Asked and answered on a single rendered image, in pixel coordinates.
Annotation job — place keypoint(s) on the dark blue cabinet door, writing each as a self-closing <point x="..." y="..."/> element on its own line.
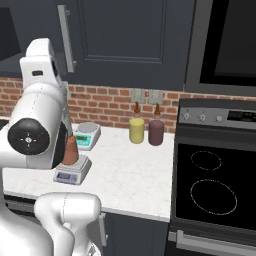
<point x="133" y="40"/>

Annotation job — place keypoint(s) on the yellow squeeze bottle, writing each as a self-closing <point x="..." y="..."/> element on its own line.
<point x="136" y="130"/>

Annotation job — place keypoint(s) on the grey wall outlet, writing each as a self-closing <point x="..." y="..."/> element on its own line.
<point x="137" y="95"/>
<point x="155" y="96"/>

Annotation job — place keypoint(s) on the brown honey bottle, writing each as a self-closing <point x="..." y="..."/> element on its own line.
<point x="70" y="151"/>

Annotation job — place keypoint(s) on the dark open wall cabinet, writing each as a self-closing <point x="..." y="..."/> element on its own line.
<point x="13" y="36"/>

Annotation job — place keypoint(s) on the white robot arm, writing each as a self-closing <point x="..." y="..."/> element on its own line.
<point x="40" y="110"/>

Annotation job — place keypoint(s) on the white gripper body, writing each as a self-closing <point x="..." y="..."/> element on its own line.
<point x="40" y="49"/>

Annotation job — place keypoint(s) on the dark blue base cabinet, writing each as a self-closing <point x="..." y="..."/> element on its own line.
<point x="136" y="236"/>

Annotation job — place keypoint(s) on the white scale with teal display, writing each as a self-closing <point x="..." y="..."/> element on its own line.
<point x="87" y="133"/>

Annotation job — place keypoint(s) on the maroon squeeze bottle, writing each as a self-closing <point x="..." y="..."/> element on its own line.
<point x="156" y="131"/>

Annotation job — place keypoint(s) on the black and grey stove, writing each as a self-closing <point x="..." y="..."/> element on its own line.
<point x="213" y="173"/>

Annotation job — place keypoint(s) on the black and grey microwave oven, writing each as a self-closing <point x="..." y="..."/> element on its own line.
<point x="226" y="43"/>

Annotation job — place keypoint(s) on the white scale with grey display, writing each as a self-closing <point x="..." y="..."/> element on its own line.
<point x="75" y="171"/>

